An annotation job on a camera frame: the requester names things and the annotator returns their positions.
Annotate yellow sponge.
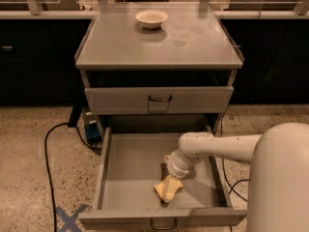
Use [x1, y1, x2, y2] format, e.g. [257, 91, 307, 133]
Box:
[154, 175, 183, 203]

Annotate grey open middle drawer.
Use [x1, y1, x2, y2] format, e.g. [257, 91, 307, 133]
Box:
[79, 130, 246, 231]

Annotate black cable on left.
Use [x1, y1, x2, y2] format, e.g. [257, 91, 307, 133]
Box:
[43, 122, 103, 232]

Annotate white ceramic bowl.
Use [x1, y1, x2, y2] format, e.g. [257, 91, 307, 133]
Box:
[135, 10, 169, 29]

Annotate black cable on right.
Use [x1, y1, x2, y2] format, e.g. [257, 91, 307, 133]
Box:
[219, 111, 250, 203]

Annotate black cable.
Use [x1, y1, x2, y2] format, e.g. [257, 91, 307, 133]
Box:
[43, 122, 103, 232]
[219, 111, 250, 203]

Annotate blue power box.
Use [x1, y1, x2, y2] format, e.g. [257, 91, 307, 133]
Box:
[83, 108, 102, 144]

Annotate dark background counter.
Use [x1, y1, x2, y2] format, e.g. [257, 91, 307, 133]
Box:
[0, 14, 309, 105]

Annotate grey drawer cabinet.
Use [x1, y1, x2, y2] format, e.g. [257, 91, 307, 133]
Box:
[75, 3, 243, 133]

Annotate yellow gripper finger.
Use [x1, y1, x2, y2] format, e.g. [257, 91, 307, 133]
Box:
[163, 178, 178, 203]
[160, 175, 172, 191]

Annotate blue tape cross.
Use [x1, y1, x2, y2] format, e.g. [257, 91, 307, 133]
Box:
[56, 204, 88, 232]

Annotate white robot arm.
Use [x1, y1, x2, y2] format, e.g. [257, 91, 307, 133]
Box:
[154, 123, 309, 232]

